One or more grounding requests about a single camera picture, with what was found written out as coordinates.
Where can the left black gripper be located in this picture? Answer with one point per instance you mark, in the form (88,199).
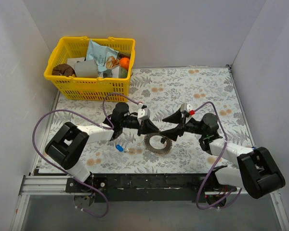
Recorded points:
(140,127)

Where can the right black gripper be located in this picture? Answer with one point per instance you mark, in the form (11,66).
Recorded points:
(182,126)

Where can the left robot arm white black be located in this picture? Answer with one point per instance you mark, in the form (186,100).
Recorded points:
(67,145)

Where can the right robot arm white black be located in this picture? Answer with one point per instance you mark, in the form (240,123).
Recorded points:
(254,170)

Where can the floral table mat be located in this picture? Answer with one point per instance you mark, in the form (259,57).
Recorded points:
(163,91)

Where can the loose blue key tag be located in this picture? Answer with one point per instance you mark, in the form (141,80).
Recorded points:
(121,149)

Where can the green item in basket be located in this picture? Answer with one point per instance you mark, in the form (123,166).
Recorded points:
(123,73)

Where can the orange fruit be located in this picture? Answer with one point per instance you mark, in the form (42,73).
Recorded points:
(124,63)

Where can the yellow plastic basket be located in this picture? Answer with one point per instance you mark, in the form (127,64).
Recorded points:
(107,86)

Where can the light blue snack bag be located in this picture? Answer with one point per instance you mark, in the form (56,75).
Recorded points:
(104,56)

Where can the grey paper cup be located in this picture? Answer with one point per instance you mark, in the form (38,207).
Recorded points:
(87,68)

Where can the white paper in basket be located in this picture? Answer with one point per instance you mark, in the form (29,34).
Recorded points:
(72,61)

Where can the brown round pastry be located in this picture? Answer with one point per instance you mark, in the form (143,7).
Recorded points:
(63,70)

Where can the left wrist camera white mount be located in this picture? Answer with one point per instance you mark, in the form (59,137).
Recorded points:
(143,113)

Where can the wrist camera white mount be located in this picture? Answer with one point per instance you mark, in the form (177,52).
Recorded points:
(143,113)
(187,110)

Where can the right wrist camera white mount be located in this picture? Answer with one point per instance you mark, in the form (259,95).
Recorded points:
(187,110)

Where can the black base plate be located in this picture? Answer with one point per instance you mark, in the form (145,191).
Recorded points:
(147,187)

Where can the aluminium frame rail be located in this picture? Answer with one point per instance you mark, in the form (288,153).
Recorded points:
(56,185)

